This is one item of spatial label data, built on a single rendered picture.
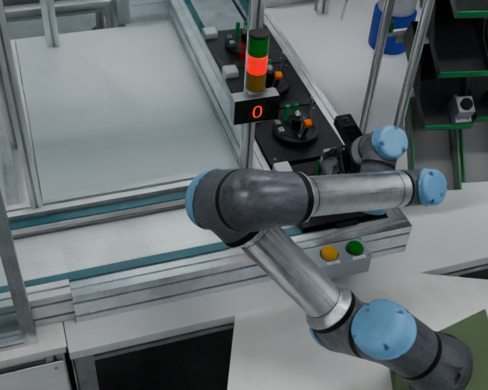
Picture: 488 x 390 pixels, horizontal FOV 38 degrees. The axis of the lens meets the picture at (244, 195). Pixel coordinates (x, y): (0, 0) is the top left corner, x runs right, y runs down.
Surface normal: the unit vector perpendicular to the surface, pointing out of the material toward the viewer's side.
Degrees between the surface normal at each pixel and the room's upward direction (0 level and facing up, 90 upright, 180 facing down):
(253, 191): 31
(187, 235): 0
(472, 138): 45
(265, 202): 52
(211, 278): 90
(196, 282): 90
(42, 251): 0
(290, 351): 0
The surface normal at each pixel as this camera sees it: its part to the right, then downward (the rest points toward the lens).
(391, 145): 0.25, -0.10
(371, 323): -0.63, -0.52
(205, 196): -0.82, -0.10
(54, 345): 0.05, -0.73
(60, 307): 0.30, 0.67
